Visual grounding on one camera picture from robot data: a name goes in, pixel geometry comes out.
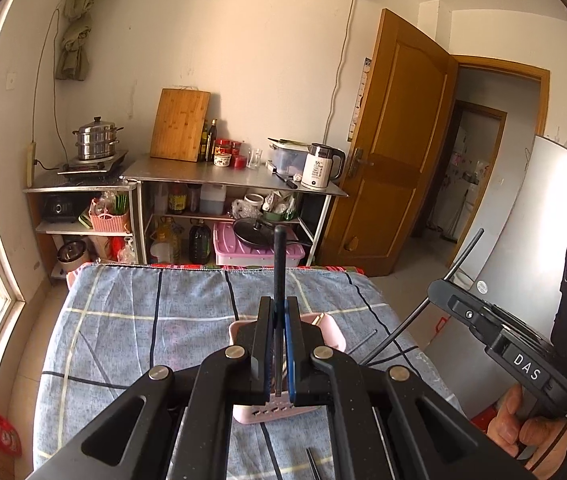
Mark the dark oil bottle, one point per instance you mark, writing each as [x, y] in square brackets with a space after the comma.
[212, 142]

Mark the stainless steel steamer pot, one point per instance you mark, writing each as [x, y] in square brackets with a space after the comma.
[95, 142]

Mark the dark oil jug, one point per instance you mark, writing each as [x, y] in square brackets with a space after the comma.
[200, 245]

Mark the yellow oil jug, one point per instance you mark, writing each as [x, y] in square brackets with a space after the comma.
[166, 242]

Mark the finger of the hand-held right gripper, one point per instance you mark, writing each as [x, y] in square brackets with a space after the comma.
[446, 295]
[518, 327]

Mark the grey hanging cloth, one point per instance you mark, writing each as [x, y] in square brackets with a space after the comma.
[70, 60]

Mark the white plastic jug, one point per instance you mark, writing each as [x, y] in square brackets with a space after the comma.
[212, 200]

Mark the low steel shelf unit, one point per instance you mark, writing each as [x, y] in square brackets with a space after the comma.
[78, 187]

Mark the magnet-covered white fridge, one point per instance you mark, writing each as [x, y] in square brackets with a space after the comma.
[463, 200]

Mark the red-lidded jar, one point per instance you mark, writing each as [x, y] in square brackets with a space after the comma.
[222, 146]
[236, 148]

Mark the white bowl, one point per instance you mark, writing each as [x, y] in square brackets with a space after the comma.
[254, 201]

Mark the clear plastic storage container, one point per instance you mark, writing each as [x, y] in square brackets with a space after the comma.
[286, 157]

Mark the black frying pan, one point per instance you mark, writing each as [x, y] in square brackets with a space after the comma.
[258, 232]

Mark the white electric kettle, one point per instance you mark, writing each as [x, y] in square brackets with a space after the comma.
[316, 167]

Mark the dark flask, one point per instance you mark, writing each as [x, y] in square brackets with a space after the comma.
[194, 199]

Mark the food packets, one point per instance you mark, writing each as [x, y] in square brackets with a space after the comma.
[281, 206]

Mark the black kitchen appliance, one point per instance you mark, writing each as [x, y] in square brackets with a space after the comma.
[63, 207]

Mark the brown wooden door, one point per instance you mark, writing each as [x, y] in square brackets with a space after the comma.
[398, 160]

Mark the brown wooden door frame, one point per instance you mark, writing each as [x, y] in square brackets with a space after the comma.
[503, 66]

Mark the pink plastic cutlery basket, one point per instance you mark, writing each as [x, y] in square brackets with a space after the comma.
[333, 340]

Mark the red round tin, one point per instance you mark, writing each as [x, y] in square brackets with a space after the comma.
[239, 162]

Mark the beige power strip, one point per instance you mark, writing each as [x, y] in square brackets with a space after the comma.
[31, 165]

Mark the dark labelled bottle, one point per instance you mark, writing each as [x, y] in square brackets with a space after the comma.
[177, 200]

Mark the blue checked tablecloth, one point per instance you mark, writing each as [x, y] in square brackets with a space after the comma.
[123, 340]

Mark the clear drinking glass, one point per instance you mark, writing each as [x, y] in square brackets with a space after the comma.
[255, 159]

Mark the bamboo cutting board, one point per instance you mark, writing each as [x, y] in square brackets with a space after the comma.
[178, 125]

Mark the small pink woven basket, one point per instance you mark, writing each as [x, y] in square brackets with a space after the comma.
[108, 220]

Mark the white floral jar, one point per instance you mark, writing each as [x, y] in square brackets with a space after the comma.
[222, 161]

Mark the wall calendar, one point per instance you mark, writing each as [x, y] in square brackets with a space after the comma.
[358, 100]

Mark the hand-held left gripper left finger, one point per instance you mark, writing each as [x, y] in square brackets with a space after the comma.
[263, 340]

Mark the black induction cooker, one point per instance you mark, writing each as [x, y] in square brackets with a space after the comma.
[88, 167]

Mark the brown sauce bottle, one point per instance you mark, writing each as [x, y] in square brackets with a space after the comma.
[203, 142]

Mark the pink storage box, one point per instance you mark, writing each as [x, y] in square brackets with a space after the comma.
[228, 255]

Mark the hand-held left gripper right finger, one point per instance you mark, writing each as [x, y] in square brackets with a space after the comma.
[291, 350]

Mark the stainless steel kitchen table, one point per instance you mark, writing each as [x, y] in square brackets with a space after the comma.
[203, 175]

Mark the silver refrigerator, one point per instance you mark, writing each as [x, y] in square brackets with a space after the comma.
[523, 220]

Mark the clear plastic bag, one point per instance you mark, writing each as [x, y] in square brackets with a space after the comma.
[241, 208]

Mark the person's right hand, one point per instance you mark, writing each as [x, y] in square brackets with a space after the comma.
[538, 437]

